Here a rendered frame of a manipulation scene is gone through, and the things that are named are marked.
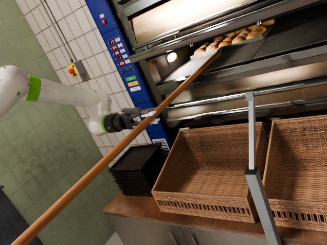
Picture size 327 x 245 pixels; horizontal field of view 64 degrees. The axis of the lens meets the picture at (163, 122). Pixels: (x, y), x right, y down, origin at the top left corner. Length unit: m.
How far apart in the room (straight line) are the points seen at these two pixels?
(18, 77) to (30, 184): 1.20
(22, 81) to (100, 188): 1.60
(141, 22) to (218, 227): 1.19
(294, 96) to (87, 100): 1.02
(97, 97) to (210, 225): 0.85
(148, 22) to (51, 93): 0.69
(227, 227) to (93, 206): 1.41
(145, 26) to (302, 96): 0.93
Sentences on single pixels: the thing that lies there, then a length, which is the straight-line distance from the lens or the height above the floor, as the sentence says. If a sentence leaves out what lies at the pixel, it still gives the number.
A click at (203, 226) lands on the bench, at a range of 1.43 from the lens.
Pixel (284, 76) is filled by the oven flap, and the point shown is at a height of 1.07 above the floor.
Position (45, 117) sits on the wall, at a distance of 2.23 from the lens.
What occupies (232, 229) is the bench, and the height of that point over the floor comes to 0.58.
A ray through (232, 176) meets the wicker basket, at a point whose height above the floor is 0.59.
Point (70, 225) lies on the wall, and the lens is 2.38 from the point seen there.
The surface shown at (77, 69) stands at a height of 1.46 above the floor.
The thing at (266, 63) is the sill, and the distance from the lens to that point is 1.43.
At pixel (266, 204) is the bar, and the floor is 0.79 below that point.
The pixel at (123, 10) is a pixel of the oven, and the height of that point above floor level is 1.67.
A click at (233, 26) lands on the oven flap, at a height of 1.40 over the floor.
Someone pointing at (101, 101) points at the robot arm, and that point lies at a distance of 1.37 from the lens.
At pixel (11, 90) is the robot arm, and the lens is 1.10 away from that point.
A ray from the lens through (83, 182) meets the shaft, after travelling 0.89.
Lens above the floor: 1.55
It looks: 20 degrees down
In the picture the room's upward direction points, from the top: 24 degrees counter-clockwise
